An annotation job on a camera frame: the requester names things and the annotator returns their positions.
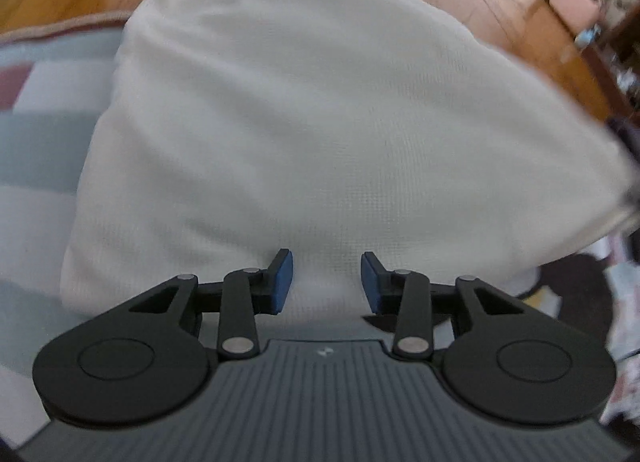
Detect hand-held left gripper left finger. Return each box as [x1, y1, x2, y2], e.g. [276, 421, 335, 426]
[129, 249, 294, 361]

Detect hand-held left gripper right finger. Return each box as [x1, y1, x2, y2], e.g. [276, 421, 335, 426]
[360, 251, 523, 360]

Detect white shirt with green trim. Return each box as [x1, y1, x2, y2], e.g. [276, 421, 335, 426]
[60, 0, 638, 330]

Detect dark wooden furniture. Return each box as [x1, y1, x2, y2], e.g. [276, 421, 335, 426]
[575, 7, 640, 125]

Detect small blue object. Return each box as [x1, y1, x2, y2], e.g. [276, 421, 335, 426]
[574, 25, 602, 49]

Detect pink container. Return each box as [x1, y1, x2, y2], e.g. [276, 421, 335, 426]
[547, 0, 604, 36]

